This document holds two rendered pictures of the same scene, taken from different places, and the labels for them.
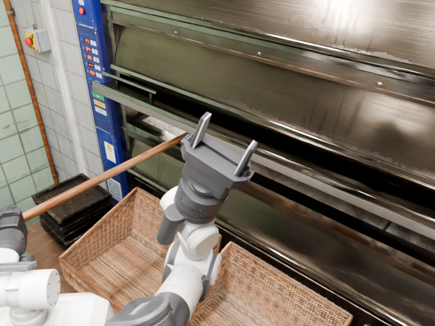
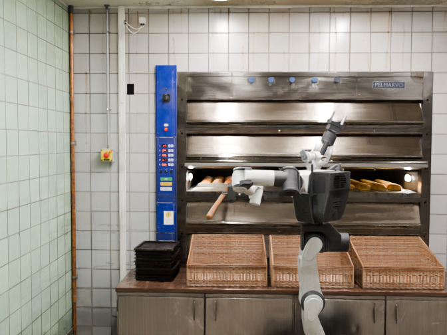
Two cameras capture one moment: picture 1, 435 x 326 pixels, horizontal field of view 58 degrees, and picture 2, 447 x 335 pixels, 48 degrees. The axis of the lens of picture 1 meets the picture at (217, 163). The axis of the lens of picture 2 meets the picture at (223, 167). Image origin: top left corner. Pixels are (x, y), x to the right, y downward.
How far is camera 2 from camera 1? 307 cm
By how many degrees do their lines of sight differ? 47
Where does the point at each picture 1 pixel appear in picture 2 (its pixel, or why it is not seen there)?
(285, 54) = (291, 128)
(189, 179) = (330, 129)
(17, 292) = (314, 153)
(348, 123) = not seen: hidden behind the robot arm
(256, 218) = (283, 213)
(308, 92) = (301, 141)
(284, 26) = (291, 117)
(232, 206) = (267, 213)
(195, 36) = (245, 129)
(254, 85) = (277, 144)
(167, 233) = (326, 149)
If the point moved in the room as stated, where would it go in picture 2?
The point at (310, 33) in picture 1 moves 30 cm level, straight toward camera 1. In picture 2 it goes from (302, 118) to (326, 116)
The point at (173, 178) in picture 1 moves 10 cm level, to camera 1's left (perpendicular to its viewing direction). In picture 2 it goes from (224, 215) to (213, 216)
